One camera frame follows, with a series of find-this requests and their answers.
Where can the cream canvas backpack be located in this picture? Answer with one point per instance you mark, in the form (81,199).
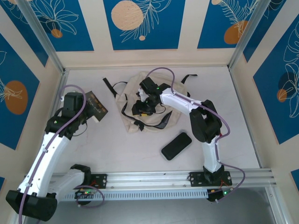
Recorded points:
(132,86)

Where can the grey metal panel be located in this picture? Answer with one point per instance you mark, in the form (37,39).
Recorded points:
(149,212)

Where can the aluminium table side rail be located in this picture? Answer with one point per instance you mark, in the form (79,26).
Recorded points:
(236,88)
(62,81)

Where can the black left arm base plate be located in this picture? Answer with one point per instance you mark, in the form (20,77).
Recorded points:
(100,180)

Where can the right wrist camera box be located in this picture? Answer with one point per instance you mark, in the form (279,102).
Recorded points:
(140,93)

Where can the aluminium mounting rail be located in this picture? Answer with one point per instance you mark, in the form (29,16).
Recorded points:
(149,177)

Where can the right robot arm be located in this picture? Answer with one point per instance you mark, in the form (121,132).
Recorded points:
(205,121)

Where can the small controller circuit board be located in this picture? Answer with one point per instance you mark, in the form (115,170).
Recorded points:
(217,194)
(85,193)

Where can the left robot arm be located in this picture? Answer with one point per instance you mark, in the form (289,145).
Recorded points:
(70,179)

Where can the black book with gold lettering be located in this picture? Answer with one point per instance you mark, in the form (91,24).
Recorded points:
(97,107)

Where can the aluminium frame post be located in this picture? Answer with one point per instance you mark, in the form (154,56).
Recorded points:
(42,35)
(248,35)

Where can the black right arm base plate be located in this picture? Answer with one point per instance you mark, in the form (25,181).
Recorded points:
(196,178)

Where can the black pencil case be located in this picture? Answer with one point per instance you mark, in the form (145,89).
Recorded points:
(176,147)

